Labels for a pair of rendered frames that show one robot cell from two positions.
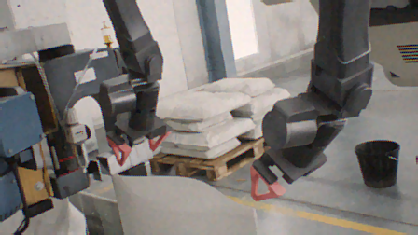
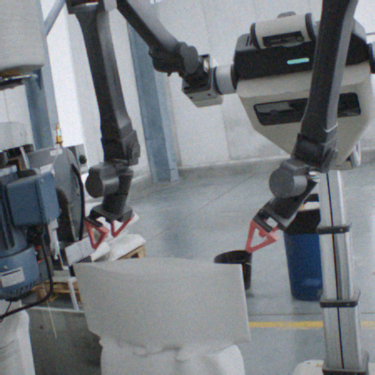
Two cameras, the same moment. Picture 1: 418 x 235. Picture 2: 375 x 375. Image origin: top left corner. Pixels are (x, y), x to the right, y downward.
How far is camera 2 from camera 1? 0.43 m
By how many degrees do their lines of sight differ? 21
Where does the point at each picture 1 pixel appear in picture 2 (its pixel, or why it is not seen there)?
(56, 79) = not seen: hidden behind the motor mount
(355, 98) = (331, 157)
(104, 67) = (60, 163)
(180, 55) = not seen: hidden behind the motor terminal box
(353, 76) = (329, 141)
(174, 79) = not seen: hidden behind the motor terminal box
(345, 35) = (328, 111)
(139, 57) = (124, 143)
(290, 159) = (279, 213)
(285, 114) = (291, 169)
